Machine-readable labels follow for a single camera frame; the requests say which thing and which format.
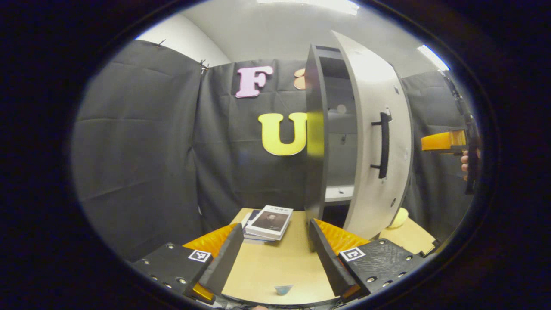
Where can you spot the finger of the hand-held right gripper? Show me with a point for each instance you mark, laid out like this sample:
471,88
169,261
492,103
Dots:
443,141

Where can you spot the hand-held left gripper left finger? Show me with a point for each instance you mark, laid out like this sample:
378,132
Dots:
226,262

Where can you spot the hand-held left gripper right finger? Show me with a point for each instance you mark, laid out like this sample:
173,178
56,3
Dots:
330,267

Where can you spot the blue white tube bottle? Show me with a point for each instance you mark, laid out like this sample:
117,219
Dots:
284,289

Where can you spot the dark grey cabinet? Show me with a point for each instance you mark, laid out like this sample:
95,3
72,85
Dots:
316,181

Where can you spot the plain white book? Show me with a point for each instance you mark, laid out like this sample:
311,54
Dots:
246,220

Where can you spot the blue book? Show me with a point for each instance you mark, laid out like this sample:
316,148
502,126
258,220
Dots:
255,214

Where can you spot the white book with portrait cover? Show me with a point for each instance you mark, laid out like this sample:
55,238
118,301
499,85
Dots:
271,221

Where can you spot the short ceiling light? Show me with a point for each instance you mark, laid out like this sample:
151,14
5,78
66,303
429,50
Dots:
434,58

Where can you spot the yellow plush toy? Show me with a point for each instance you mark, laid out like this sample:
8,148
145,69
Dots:
400,217

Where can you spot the black backdrop cloth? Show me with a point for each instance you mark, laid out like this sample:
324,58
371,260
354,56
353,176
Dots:
137,150

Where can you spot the long ceiling light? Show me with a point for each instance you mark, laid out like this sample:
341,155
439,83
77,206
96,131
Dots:
327,5

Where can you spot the metal backdrop clip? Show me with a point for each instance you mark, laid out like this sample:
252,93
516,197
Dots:
160,42
204,66

